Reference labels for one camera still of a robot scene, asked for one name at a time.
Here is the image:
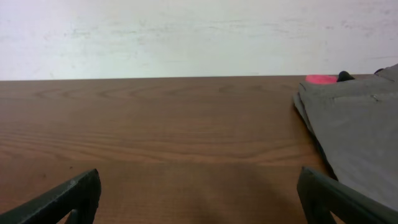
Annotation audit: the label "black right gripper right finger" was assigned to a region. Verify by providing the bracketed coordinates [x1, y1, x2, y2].
[297, 167, 397, 224]

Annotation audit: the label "black folded garment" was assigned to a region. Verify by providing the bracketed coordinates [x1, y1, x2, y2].
[337, 71, 355, 82]

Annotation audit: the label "red folded garment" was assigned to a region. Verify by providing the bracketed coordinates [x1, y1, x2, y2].
[305, 75, 338, 85]

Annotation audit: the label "grey shorts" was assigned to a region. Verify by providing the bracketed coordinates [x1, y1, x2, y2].
[294, 65, 397, 210]

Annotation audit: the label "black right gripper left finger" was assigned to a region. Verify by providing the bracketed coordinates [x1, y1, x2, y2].
[1, 169, 101, 224]

